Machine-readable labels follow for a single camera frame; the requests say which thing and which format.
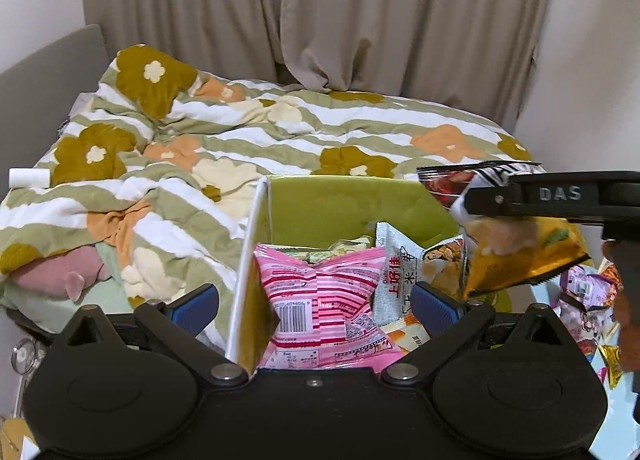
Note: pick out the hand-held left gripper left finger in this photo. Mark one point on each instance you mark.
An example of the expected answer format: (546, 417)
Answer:
(197, 310)

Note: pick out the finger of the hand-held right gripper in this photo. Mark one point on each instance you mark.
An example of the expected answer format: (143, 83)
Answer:
(525, 202)
(575, 176)

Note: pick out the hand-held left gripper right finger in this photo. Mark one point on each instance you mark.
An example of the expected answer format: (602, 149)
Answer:
(435, 310)

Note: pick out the orange and white snack packet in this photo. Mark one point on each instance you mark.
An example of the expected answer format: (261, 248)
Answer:
(407, 337)

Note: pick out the white chips packet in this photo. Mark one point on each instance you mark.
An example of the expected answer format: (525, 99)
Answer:
(400, 275)

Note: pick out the yellow packet with orange sticks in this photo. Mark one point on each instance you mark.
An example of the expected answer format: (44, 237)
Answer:
(515, 255)

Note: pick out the pale yellow lemon snack packet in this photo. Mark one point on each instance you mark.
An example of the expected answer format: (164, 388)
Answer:
(345, 250)

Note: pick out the pink striped snack packet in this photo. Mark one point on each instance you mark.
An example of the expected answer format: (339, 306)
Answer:
(325, 300)

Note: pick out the green cardboard box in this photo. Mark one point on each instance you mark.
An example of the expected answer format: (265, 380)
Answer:
(340, 205)

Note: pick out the person's right hand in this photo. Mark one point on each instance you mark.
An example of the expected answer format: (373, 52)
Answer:
(627, 325)

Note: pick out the purple snack packet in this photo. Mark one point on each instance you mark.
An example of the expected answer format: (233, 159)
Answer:
(587, 285)

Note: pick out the daisy print tablecloth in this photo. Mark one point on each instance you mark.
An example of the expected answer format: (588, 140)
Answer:
(547, 297)

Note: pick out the dark cartoon snack packet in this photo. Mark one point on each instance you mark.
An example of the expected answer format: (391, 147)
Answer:
(585, 330)

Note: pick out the pale green pillow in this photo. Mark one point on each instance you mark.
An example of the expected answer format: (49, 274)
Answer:
(65, 312)

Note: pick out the gold chocolate snack packet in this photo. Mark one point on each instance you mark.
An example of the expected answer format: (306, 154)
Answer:
(611, 365)

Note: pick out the pink plush toy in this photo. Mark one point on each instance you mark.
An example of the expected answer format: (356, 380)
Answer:
(55, 272)

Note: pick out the floral striped quilt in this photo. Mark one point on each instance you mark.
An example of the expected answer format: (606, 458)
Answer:
(250, 139)

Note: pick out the brown cardboard box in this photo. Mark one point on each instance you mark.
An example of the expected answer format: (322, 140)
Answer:
(15, 440)

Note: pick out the grey headboard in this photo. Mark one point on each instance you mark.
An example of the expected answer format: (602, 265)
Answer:
(45, 84)

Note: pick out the beige curtain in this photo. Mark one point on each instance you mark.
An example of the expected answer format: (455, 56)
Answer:
(325, 14)

